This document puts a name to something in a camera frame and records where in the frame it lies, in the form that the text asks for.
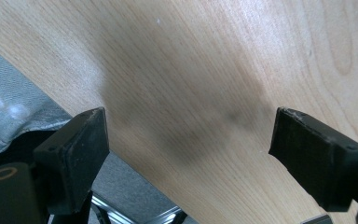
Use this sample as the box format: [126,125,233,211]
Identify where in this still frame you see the metal table frame bar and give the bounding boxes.
[90,192,188,224]

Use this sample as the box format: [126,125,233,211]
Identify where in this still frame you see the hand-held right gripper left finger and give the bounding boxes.
[33,106,111,217]

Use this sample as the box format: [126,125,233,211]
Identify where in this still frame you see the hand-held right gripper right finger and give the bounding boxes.
[268,106,358,213]

